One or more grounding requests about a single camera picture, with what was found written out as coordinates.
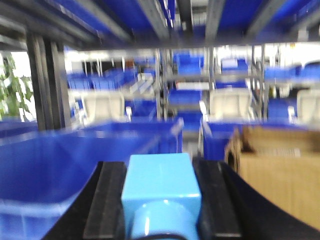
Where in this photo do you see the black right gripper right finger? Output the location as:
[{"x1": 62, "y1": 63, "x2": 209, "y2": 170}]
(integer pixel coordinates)
[{"x1": 192, "y1": 157, "x2": 320, "y2": 240}]

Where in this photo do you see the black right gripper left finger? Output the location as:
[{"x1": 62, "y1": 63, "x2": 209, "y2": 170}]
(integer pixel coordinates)
[{"x1": 43, "y1": 161, "x2": 127, "y2": 240}]

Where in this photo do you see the light blue block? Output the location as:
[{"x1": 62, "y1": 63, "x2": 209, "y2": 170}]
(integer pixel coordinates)
[{"x1": 121, "y1": 153, "x2": 202, "y2": 240}]

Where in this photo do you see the large blue bin left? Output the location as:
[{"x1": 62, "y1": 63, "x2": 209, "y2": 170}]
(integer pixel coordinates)
[{"x1": 0, "y1": 120, "x2": 184, "y2": 240}]

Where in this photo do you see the blue bin centre right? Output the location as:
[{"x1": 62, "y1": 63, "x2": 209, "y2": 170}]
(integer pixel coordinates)
[{"x1": 201, "y1": 119, "x2": 308, "y2": 161}]

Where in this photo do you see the brown cardboard box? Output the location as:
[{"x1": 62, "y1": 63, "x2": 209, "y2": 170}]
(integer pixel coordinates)
[{"x1": 224, "y1": 126, "x2": 320, "y2": 230}]

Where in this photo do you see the green plant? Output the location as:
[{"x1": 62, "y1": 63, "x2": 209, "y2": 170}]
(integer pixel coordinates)
[{"x1": 0, "y1": 54, "x2": 34, "y2": 122}]

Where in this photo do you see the dark metal rack post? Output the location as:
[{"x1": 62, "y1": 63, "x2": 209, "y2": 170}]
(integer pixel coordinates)
[{"x1": 26, "y1": 32, "x2": 71, "y2": 131}]

